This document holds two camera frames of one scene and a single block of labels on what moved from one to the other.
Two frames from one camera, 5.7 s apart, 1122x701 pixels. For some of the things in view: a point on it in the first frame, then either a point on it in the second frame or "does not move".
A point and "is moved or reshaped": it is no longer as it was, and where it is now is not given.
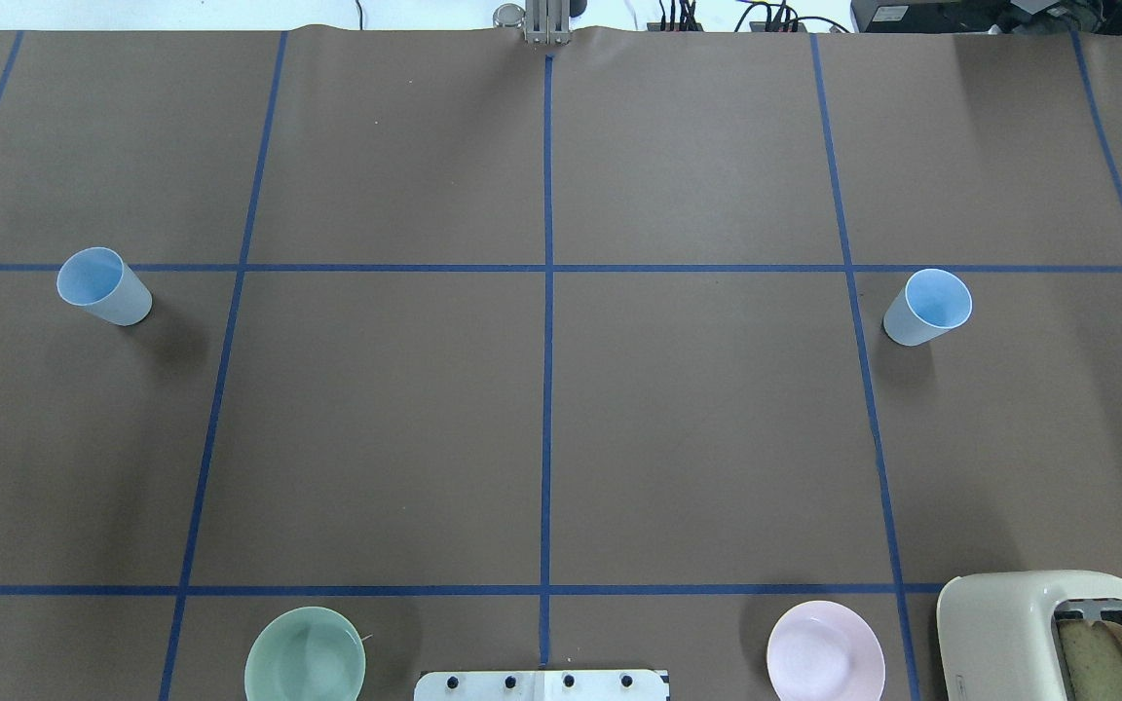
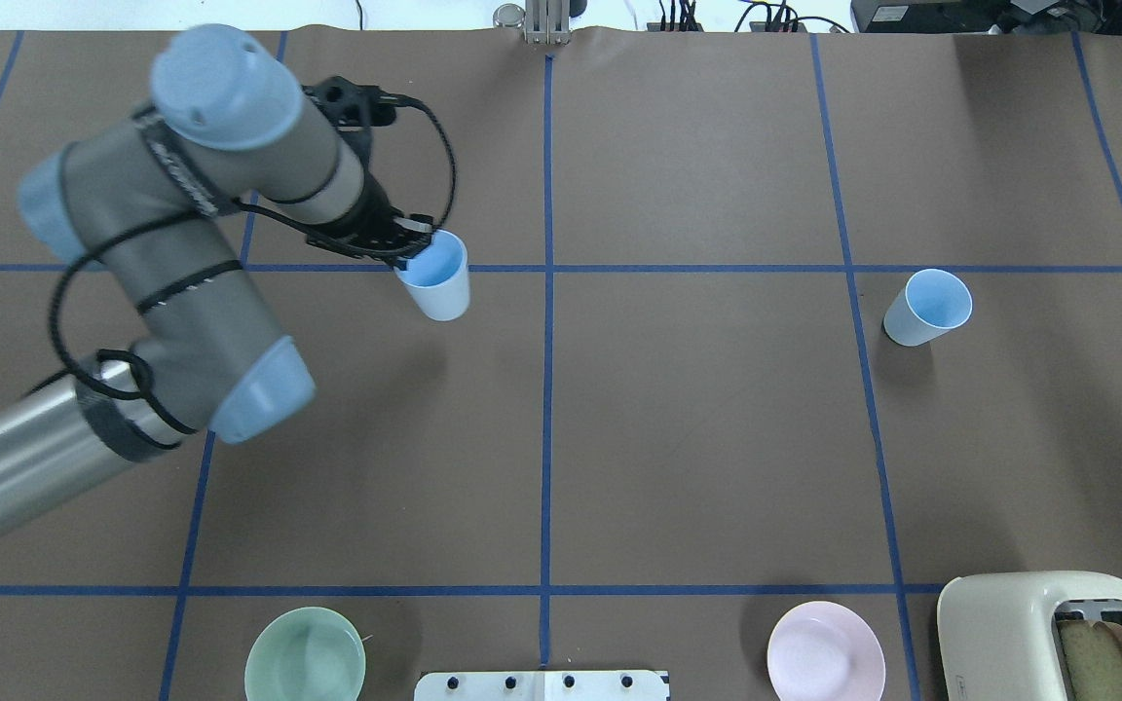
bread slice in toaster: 1105,662 does not move
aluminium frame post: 547,21 does not move
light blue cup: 98,279 is moved or reshaped
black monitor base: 1003,17 does not move
